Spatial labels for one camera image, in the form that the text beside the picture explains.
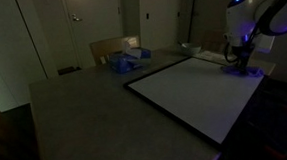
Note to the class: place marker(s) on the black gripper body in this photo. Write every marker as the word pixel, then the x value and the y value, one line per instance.
pixel 242 54

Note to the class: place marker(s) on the blue cloth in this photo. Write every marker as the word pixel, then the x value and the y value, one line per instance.
pixel 250 71

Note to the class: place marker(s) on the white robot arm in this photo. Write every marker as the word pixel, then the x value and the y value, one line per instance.
pixel 243 17

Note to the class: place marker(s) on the white crumpled cloth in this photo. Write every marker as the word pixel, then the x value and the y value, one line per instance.
pixel 212 56

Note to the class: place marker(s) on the black framed whiteboard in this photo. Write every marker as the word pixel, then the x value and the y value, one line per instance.
pixel 197 93

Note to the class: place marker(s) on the pale ceramic bowl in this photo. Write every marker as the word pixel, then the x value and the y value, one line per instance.
pixel 191 48

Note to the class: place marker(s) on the blue tissue box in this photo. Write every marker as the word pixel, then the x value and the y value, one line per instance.
pixel 125 61

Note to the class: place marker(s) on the pale room door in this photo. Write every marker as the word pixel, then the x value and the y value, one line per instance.
pixel 93 26

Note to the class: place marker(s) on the dark doormat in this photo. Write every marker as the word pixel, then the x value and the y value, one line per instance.
pixel 69 70

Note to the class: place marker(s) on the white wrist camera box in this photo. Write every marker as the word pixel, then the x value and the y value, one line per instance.
pixel 265 44

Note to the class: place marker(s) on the dark wall switch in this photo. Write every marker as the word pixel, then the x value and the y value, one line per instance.
pixel 147 15

